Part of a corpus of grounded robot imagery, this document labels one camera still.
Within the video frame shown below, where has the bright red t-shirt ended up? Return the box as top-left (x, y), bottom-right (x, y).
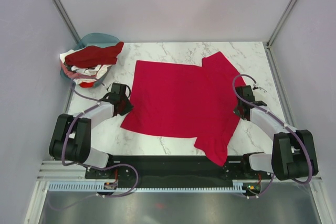
top-left (121, 52), bottom-right (244, 166)

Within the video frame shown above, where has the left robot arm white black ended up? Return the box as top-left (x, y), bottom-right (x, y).
top-left (49, 82), bottom-right (133, 178)

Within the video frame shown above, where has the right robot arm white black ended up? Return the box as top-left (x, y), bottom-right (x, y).
top-left (234, 86), bottom-right (319, 184)

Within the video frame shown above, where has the red shirt bottom of pile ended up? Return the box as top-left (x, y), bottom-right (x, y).
top-left (79, 81), bottom-right (96, 88)

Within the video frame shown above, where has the pink folded shirt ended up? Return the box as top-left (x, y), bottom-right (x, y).
top-left (61, 65), bottom-right (108, 84)

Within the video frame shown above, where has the dark red folded shirt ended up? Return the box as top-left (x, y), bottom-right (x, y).
top-left (65, 41), bottom-right (124, 68)

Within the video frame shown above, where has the blue plastic basket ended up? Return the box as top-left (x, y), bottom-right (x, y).
top-left (60, 33), bottom-right (119, 88)

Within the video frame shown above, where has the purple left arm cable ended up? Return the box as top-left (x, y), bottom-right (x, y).
top-left (60, 78), bottom-right (132, 167)

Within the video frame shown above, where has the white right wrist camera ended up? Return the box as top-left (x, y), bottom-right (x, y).
top-left (253, 83), bottom-right (267, 93)

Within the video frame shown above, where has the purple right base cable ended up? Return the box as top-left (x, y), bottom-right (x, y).
top-left (233, 173), bottom-right (275, 200)

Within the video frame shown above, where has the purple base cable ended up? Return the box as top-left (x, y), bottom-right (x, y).
top-left (47, 163), bottom-right (139, 211)
top-left (233, 173), bottom-right (275, 200)

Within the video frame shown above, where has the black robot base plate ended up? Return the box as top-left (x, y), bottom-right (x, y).
top-left (85, 155), bottom-right (271, 188)

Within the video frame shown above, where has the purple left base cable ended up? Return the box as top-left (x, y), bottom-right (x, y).
top-left (47, 163), bottom-right (139, 211)

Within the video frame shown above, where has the light blue cable duct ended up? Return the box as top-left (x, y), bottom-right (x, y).
top-left (48, 181), bottom-right (246, 193)

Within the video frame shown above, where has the right aluminium frame post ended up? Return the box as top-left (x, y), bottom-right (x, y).
top-left (264, 0), bottom-right (298, 50)

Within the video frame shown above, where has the aluminium frame post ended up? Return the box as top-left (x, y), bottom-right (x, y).
top-left (264, 0), bottom-right (298, 50)
top-left (52, 0), bottom-right (81, 43)

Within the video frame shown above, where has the left aluminium frame post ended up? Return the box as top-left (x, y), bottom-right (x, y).
top-left (52, 0), bottom-right (81, 43)

